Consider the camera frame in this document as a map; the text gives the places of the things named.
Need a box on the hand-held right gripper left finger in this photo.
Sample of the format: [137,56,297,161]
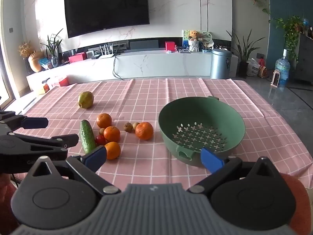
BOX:
[29,146,121,196]

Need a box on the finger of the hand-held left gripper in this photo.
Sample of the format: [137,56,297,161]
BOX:
[0,111,49,131]
[0,133,79,174]

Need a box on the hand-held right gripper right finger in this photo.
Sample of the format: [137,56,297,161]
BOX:
[187,147,282,196]

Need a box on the orange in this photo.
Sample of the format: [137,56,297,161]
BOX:
[96,113,112,129]
[103,126,121,143]
[105,141,121,160]
[135,122,154,140]

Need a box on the yellow-green pear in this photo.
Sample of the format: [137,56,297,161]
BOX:
[78,91,94,109]

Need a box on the green colander bowl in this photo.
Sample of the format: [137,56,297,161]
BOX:
[158,96,246,168]

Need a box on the green cucumber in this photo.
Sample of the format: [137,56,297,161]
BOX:
[80,119,96,154]

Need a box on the red and white box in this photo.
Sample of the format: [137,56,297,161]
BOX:
[50,75,69,87]

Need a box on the vase with dried flowers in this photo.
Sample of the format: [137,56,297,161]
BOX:
[18,42,46,72]

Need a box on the long-leaf plant in glass vase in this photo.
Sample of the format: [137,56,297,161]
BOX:
[40,29,64,68]

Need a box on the pink checked tablecloth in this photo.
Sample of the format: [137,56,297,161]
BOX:
[10,78,311,189]

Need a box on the flat pink-red box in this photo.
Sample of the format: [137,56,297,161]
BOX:
[68,53,87,63]

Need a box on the orange-red clothing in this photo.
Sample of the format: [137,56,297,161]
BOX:
[279,173,312,235]

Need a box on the white router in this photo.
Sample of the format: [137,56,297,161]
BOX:
[99,43,115,59]

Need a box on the silver trash can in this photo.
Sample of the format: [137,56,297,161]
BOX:
[210,49,232,80]

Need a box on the white plastic bag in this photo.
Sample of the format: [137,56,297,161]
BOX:
[247,58,261,77]

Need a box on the orange bag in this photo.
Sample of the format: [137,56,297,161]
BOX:
[258,59,269,79]

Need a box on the small white pink device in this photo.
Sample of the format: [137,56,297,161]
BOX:
[271,70,281,87]

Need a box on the white marble television cabinet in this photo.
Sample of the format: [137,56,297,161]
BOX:
[26,50,239,91]

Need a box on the long-leaf plant in black pot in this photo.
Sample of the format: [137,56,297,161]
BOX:
[226,29,266,77]

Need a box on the blue water jug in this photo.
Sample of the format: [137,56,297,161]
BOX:
[274,49,291,87]

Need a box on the grey soundbar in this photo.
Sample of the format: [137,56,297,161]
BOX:
[129,40,159,50]

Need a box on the teddy bear in white wrap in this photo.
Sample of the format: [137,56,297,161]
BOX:
[188,30,203,52]

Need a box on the round printed hand fan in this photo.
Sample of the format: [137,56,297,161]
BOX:
[197,30,214,47]

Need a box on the green printed picture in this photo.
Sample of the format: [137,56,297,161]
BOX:
[182,29,193,49]

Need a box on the black flat-screen television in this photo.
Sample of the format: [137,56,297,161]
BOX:
[64,0,150,39]

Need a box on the grey cabinet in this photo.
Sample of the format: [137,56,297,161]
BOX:
[297,33,313,86]

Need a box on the green trailing pothos plant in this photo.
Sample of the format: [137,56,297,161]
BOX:
[271,16,305,63]

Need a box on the black cable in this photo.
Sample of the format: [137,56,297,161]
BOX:
[112,52,125,80]

